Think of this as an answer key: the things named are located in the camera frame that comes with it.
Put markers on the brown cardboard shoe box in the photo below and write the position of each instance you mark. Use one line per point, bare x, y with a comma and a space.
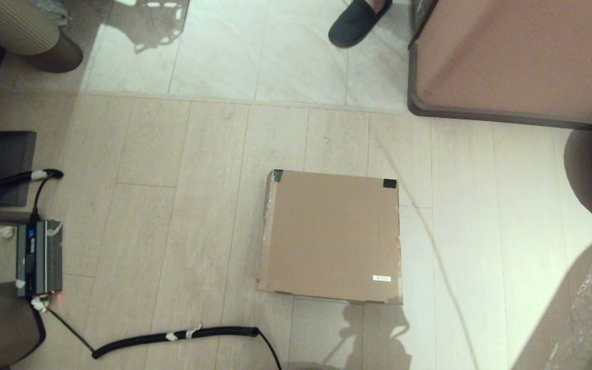
327, 236

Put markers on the dark grey slipper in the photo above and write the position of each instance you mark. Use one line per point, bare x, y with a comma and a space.
352, 25

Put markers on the grey metal power converter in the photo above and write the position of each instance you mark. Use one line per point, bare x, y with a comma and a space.
39, 257

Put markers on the white crumpled tape piece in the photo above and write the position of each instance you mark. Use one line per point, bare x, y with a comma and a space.
4, 232

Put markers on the grey crumpled cloth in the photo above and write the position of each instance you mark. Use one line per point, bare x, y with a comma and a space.
52, 13

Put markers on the beige ribbed pouf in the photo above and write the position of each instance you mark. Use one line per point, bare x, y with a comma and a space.
8, 25

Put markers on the pink cabinet with dark frame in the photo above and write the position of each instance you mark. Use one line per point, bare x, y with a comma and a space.
522, 56

